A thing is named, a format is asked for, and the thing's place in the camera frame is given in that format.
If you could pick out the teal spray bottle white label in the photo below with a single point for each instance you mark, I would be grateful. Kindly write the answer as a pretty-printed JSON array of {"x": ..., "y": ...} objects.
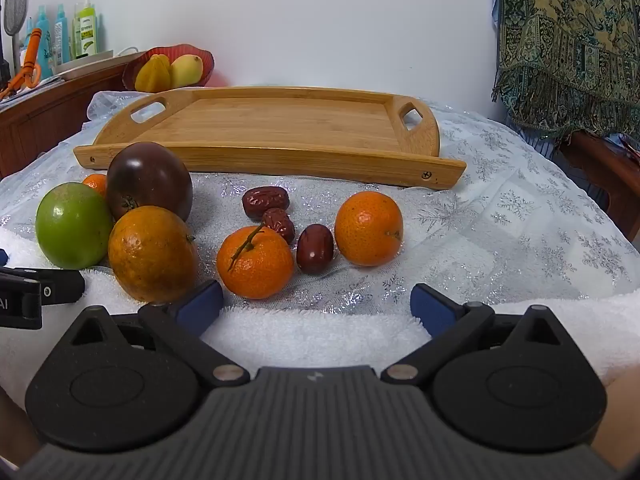
[{"x": 62, "y": 35}]

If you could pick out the yellow mango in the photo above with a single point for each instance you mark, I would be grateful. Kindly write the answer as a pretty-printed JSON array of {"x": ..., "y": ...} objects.
[{"x": 185, "y": 71}]

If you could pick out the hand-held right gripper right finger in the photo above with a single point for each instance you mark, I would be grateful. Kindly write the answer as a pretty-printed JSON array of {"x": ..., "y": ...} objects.
[{"x": 430, "y": 310}]

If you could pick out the yellow starfruit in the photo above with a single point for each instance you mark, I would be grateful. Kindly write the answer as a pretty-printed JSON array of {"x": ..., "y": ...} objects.
[{"x": 152, "y": 75}]

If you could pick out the small teal bottle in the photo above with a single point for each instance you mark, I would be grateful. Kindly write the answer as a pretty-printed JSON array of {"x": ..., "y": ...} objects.
[{"x": 29, "y": 35}]

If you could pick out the person's right leg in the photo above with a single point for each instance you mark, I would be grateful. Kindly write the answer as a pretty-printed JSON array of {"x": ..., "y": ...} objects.
[{"x": 620, "y": 420}]

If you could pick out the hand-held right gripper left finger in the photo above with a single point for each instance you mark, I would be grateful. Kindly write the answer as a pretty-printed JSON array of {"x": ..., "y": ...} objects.
[{"x": 200, "y": 307}]

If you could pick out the stack of papers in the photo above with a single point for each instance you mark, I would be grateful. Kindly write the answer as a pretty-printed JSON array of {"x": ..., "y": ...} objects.
[{"x": 25, "y": 91}]

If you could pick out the wooden tray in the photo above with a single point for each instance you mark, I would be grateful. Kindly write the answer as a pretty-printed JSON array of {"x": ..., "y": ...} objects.
[{"x": 280, "y": 120}]

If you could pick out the green spray bottle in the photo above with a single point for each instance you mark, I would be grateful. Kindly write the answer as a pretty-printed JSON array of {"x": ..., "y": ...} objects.
[{"x": 86, "y": 30}]

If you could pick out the dark purple tomato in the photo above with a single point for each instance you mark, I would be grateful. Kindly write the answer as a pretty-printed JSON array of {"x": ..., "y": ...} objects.
[{"x": 150, "y": 175}]

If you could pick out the large orange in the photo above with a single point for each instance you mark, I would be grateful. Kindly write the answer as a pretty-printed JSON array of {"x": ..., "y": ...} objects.
[{"x": 150, "y": 255}]

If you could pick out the green patterned shawl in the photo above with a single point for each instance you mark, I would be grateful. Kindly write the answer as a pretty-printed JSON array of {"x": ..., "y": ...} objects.
[{"x": 565, "y": 35}]

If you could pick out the green round citrus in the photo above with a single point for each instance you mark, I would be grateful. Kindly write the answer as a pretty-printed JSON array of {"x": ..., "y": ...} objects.
[{"x": 70, "y": 225}]

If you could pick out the wooden cabinet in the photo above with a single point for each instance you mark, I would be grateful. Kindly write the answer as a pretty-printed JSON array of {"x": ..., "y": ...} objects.
[{"x": 40, "y": 120}]

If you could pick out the grey fly swatter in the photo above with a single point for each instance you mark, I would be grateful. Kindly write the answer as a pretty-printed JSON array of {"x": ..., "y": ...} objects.
[{"x": 15, "y": 0}]

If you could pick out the tangerine with stem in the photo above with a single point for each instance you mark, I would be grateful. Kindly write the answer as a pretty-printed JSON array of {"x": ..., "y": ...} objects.
[{"x": 260, "y": 270}]

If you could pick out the red jujube date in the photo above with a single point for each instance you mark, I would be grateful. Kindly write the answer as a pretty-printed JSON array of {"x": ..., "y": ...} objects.
[
  {"x": 315, "y": 249},
  {"x": 280, "y": 225},
  {"x": 265, "y": 201}
]

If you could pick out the person's left leg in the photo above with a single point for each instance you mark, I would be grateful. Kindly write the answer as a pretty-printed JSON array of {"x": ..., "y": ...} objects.
[{"x": 12, "y": 427}]

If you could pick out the person's leg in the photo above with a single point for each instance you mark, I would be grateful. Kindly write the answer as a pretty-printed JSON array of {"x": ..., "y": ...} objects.
[
  {"x": 620, "y": 420},
  {"x": 12, "y": 427}
]

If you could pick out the red fruit bowl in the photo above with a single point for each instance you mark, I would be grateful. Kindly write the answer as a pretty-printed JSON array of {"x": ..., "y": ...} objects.
[{"x": 208, "y": 65}]

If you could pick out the light blue garment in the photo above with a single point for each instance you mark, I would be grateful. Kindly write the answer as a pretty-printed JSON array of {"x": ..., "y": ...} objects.
[{"x": 495, "y": 5}]

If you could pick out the wooden chair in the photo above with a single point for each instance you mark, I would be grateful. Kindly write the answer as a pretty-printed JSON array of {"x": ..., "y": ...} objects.
[{"x": 600, "y": 165}]

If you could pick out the white towel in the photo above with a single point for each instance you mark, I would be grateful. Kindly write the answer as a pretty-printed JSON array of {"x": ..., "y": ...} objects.
[{"x": 310, "y": 332}]

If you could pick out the small tangerine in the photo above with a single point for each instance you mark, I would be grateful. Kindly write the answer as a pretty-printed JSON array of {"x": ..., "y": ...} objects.
[{"x": 96, "y": 184}]

